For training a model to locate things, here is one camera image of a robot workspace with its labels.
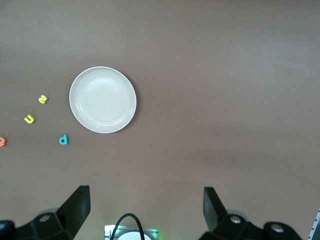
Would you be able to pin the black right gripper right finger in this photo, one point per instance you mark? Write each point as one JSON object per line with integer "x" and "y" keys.
{"x": 225, "y": 225}

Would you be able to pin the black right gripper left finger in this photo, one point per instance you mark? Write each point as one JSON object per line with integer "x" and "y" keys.
{"x": 65, "y": 220}

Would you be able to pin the teal foam letter p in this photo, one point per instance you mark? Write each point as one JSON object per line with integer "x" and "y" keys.
{"x": 63, "y": 140}

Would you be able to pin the yellow foam letter u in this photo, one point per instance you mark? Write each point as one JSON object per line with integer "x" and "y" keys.
{"x": 29, "y": 119}

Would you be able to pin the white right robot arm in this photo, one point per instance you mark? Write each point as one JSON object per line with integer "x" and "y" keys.
{"x": 128, "y": 237}

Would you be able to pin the orange foam letter t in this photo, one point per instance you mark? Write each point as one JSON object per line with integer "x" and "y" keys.
{"x": 2, "y": 141}

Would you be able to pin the yellow foam letter n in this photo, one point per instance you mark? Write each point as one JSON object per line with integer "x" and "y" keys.
{"x": 43, "y": 99}

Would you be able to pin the beige round plate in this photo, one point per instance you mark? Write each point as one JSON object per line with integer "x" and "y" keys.
{"x": 102, "y": 100}

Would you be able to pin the brown table cover sheet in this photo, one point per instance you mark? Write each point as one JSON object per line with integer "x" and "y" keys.
{"x": 200, "y": 75}

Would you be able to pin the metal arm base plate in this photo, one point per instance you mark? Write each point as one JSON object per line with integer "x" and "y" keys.
{"x": 150, "y": 231}

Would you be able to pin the aluminium table edge rail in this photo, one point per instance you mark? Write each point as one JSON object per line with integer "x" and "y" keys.
{"x": 316, "y": 230}

